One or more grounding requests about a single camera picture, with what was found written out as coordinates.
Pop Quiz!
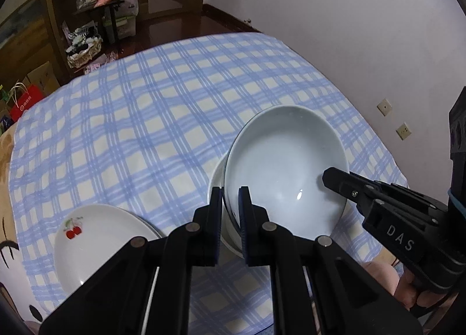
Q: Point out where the red rimmed plain bowl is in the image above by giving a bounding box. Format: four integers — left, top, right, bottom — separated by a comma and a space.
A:
223, 106, 349, 240

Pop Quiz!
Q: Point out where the blue checked tablecloth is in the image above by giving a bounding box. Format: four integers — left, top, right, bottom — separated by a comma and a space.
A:
9, 33, 407, 314

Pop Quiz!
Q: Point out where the wall socket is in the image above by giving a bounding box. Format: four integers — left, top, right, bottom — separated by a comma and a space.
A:
377, 98, 393, 117
396, 122, 412, 140

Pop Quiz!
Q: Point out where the upper wall socket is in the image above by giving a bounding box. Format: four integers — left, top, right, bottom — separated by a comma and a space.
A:
377, 98, 393, 117

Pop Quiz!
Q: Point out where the red paper shopping bag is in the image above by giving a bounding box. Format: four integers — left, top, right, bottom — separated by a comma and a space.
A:
10, 83, 44, 121

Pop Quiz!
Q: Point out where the small black side table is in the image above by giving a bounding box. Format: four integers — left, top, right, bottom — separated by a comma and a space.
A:
76, 0, 139, 43

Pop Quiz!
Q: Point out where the large cherry plate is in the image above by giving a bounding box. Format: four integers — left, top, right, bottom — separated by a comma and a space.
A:
54, 204, 163, 294

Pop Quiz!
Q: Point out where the large white serving bowl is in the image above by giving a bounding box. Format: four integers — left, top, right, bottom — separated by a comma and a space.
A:
207, 156, 245, 259

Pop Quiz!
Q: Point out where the wicker basket with items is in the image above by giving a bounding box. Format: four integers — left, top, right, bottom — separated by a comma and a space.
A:
66, 26, 103, 69

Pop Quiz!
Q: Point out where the cardboard box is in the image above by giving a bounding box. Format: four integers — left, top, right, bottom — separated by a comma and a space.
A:
27, 61, 60, 96

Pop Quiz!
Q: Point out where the person's right hand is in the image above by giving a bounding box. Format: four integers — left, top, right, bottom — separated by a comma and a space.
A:
390, 266, 458, 317

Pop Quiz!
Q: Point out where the lower wall socket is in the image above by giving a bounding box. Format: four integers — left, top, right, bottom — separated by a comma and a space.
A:
396, 122, 412, 140

